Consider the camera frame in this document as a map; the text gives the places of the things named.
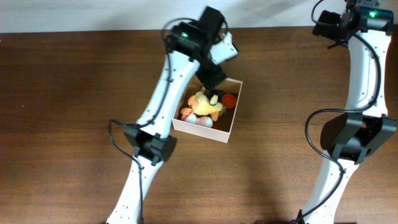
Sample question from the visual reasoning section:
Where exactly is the orange round ball toy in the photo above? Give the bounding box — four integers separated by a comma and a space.
221, 94, 238, 109

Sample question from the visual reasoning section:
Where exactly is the white cardboard box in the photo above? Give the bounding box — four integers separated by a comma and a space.
172, 76, 243, 143

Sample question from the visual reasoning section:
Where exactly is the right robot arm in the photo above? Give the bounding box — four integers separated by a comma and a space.
293, 0, 397, 224

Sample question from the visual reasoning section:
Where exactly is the left black cable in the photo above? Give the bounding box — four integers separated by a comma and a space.
107, 17, 231, 224

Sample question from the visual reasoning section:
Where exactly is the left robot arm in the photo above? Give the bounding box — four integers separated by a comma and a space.
107, 6, 226, 224

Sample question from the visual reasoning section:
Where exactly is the black round cap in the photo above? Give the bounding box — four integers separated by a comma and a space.
207, 90, 221, 102

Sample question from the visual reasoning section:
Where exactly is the pink hat duck figurine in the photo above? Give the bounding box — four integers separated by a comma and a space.
181, 113, 217, 129

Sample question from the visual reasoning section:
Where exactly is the yellow plush duck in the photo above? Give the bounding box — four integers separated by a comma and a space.
180, 91, 226, 121

